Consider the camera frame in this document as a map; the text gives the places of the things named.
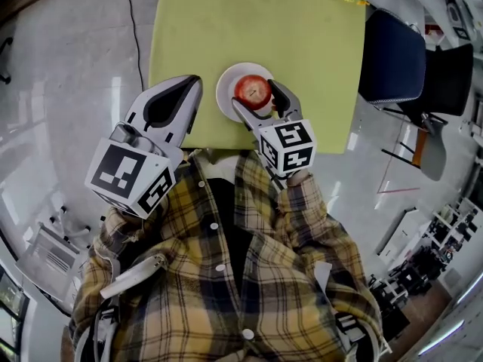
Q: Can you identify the white wheeled cart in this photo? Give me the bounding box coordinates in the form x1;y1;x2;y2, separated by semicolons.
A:
14;205;94;303

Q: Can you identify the black jacket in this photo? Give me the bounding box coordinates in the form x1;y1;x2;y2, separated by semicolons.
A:
411;43;475;118

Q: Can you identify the white round plate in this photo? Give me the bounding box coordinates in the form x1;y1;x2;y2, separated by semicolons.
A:
215;62;282;124

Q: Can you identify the grey chair with orange leg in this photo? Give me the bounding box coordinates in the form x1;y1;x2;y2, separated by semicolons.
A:
380;111;449;183

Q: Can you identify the person's left forearm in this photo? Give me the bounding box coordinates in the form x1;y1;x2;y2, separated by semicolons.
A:
98;201;159;243

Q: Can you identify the white harness strap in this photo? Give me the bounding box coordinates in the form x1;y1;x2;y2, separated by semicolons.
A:
100;254;169;299

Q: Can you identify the black floor cable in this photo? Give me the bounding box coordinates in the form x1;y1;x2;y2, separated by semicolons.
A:
126;0;147;91

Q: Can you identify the person's yellow plaid shirt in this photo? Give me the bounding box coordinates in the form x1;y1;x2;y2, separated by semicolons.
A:
69;149;385;362

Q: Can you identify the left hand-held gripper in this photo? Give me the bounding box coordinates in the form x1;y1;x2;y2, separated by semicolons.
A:
85;75;204;219

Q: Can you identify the white low cabinet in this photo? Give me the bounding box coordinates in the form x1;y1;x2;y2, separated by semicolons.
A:
377;207;420;267

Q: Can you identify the red apple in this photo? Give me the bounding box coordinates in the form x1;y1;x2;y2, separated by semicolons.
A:
233;74;273;112

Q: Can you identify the blue fabric chair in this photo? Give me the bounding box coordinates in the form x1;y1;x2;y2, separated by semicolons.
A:
358;8;428;106

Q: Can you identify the black office chair base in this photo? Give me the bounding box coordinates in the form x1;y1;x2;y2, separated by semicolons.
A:
0;35;14;86

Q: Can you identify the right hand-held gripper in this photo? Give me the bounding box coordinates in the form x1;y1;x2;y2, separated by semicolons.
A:
231;80;316;179

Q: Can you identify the green tablecloth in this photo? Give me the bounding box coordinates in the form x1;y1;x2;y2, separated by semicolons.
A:
148;0;367;155

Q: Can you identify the person's right forearm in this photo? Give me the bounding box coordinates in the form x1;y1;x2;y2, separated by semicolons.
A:
277;170;329;238

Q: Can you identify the white shelf unit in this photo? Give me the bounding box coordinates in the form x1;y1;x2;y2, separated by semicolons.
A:
423;198;482;255

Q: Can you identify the person's black inner shirt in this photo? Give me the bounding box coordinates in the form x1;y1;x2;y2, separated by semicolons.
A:
206;177;254;297

